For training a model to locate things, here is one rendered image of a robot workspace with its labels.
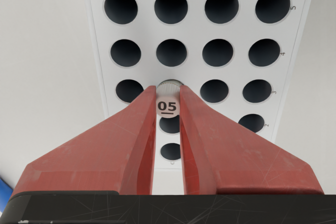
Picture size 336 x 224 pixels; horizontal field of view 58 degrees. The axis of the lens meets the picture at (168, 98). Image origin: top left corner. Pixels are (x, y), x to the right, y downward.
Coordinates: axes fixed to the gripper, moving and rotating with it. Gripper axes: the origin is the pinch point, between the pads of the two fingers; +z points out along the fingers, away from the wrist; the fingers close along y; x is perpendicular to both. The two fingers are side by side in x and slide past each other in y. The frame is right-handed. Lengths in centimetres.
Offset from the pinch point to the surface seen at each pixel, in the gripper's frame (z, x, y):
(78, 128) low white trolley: 5.3, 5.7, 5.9
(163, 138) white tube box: 1.4, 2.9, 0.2
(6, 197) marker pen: 4.2, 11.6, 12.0
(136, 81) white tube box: 3.4, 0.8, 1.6
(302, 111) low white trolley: 5.0, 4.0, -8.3
